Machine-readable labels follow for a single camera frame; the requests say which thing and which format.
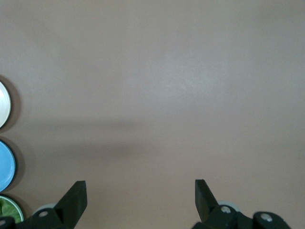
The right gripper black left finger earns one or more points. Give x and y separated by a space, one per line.
71 202

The green lettuce leaf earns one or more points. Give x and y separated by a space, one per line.
8 210

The blue round plate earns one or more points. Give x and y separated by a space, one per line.
6 165

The beige round plate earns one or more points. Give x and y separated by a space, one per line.
3 105

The light green round plate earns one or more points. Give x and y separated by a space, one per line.
20 213

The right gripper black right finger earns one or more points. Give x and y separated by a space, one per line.
205 205

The brown table cover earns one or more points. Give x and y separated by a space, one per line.
152 95

